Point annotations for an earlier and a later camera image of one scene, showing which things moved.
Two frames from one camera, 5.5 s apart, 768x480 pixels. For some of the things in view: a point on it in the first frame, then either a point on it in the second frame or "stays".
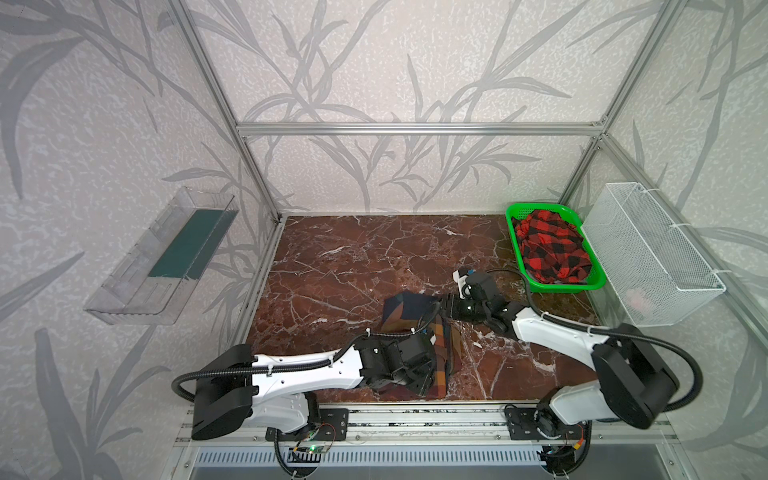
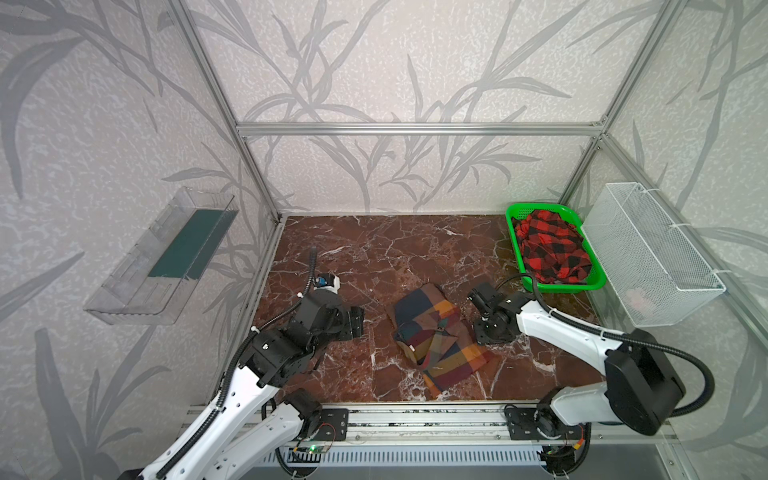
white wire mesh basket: [655, 276] stays
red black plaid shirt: [552, 247] stays
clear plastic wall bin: [149, 280] stays
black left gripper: [429, 365] -> [351, 321]
